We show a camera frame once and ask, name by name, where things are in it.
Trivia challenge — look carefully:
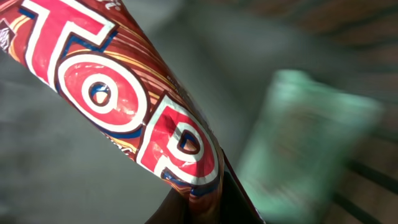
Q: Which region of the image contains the red Top chocolate bar wrapper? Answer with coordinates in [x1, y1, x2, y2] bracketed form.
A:
[1, 0, 262, 223]

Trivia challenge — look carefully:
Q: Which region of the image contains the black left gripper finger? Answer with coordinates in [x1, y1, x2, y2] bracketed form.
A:
[145, 189, 187, 224]

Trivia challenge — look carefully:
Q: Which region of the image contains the light green snack packet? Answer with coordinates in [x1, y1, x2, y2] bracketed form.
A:
[237, 70, 382, 223]

